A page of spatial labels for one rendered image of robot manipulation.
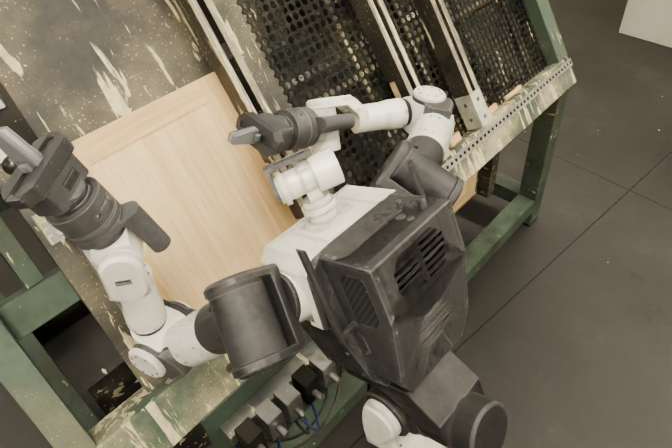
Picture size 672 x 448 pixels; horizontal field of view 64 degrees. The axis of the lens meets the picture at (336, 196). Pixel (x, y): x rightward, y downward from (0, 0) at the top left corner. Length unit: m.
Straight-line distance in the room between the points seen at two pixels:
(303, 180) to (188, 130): 0.52
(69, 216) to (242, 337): 0.30
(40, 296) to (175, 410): 0.39
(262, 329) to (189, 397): 0.55
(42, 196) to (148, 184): 0.54
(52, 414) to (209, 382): 0.33
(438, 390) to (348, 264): 0.35
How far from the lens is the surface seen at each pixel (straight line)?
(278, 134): 1.06
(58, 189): 0.81
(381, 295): 0.79
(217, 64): 1.38
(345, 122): 1.18
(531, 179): 2.75
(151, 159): 1.32
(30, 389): 1.27
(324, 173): 0.90
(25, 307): 1.32
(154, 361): 1.06
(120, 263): 0.88
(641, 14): 4.93
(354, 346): 0.94
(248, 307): 0.83
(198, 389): 1.36
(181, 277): 1.34
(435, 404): 1.04
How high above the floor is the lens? 2.00
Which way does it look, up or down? 41 degrees down
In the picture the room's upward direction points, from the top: 5 degrees counter-clockwise
